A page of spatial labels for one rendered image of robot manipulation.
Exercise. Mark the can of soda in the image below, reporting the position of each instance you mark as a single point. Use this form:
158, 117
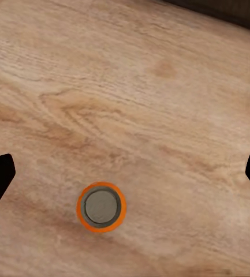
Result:
101, 207

